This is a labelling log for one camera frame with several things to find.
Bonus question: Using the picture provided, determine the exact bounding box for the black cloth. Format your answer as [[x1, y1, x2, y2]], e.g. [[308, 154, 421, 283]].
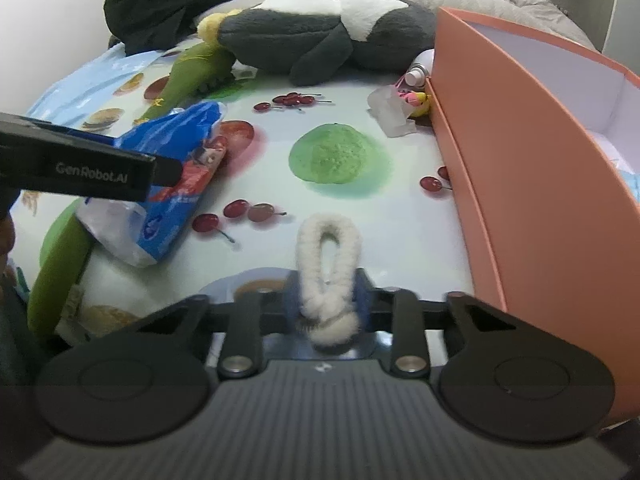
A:
[[104, 0, 273, 57]]

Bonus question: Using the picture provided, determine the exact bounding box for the pink yellow toy charm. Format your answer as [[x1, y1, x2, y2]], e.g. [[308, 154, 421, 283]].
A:
[[395, 87, 434, 119]]

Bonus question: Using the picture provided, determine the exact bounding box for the blue plastic packet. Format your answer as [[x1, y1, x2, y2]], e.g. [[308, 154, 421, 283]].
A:
[[75, 101, 229, 267]]

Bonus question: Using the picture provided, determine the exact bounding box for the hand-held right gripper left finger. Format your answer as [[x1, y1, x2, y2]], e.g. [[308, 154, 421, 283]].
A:
[[134, 272, 303, 380]]

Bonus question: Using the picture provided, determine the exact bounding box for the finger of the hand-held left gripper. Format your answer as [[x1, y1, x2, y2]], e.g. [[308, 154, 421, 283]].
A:
[[150, 156, 184, 188]]

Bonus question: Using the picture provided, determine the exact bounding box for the cream fuzzy hair loop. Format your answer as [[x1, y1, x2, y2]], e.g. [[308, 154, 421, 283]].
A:
[[296, 212, 363, 356]]

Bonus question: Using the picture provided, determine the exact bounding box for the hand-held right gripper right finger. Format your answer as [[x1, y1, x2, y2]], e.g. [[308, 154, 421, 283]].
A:
[[350, 267, 507, 379]]

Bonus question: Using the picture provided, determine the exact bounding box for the green plush toy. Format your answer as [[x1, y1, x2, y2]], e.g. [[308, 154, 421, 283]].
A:
[[27, 42, 236, 338]]

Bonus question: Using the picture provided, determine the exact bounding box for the orange cardboard box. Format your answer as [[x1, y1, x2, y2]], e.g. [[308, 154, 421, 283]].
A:
[[425, 6, 640, 426]]

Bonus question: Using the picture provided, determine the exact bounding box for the small clear plastic wrapper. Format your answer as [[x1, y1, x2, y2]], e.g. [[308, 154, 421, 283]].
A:
[[368, 85, 419, 139]]

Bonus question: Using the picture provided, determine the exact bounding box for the fruit printed mat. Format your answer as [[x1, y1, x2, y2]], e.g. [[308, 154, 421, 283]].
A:
[[10, 42, 476, 358]]

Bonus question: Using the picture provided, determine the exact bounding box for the grey penguin plush toy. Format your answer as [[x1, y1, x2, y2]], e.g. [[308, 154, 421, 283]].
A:
[[196, 0, 437, 87]]

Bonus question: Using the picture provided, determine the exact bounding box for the small white bottle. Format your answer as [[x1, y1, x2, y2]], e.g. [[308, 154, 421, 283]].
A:
[[404, 49, 435, 89]]

